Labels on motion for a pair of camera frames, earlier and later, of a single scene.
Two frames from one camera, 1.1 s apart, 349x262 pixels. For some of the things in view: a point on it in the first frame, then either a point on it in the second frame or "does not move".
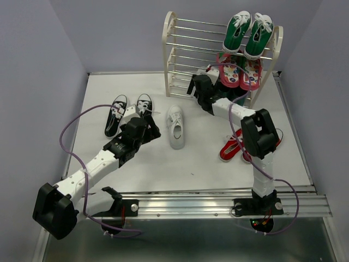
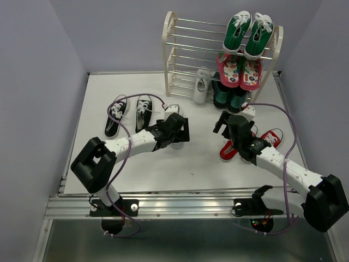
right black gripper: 192,84 -> 223,119
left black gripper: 123,127 -> 182,135
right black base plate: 258,206 does not move
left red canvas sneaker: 235,144 does not move
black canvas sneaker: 144,105 does not move
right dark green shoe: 236,92 does not move
